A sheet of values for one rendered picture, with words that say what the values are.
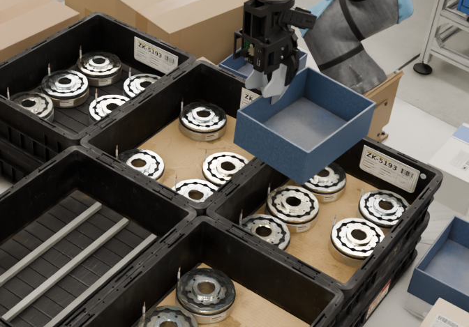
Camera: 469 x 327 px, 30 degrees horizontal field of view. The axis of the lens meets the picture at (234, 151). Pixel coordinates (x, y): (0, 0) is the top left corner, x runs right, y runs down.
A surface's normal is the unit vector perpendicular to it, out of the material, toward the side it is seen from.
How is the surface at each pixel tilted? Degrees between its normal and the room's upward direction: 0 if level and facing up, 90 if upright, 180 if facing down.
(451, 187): 90
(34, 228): 0
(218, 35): 90
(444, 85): 0
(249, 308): 0
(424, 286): 90
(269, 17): 86
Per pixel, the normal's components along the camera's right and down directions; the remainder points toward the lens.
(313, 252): 0.09, -0.77
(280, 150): -0.64, 0.43
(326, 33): -0.25, 0.27
